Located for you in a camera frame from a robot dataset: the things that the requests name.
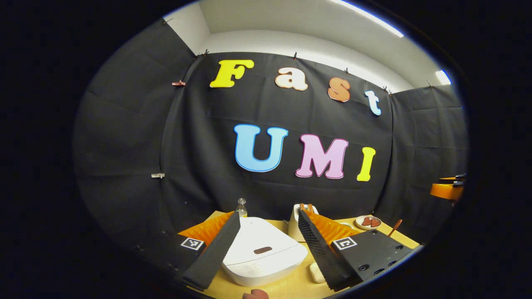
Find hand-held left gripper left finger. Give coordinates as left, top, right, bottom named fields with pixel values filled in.
left=137, top=211, right=241, bottom=291

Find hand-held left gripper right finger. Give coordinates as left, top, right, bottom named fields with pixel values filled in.
left=297, top=209, right=422, bottom=292

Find clear container of rice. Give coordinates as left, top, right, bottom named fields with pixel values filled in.
left=310, top=262, right=329, bottom=284

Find white rice cooker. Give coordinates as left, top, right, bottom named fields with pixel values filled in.
left=222, top=217, right=309, bottom=287

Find white toaster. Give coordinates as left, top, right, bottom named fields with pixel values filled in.
left=288, top=203, right=319, bottom=243

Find white round plate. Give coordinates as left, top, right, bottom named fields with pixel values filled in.
left=355, top=215, right=382, bottom=230

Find long ceiling light strip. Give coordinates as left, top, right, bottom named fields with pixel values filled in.
left=332, top=0, right=404, bottom=38

